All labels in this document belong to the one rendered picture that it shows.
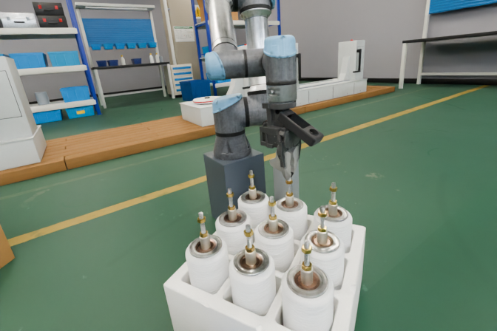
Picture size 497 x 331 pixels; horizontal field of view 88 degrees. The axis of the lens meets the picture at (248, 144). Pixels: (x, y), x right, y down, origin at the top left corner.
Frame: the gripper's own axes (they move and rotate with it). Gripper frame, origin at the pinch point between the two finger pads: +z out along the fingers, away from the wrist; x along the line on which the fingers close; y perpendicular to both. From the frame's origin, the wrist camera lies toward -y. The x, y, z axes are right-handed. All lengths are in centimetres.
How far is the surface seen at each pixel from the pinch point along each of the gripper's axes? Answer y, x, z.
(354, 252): -17.8, -0.3, 16.3
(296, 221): -3.3, 2.7, 11.7
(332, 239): -15.3, 6.9, 9.0
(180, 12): 524, -339, -150
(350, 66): 116, -331, -11
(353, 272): -19.9, 6.0, 16.3
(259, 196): 10.5, 1.4, 9.1
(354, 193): 4, -59, 34
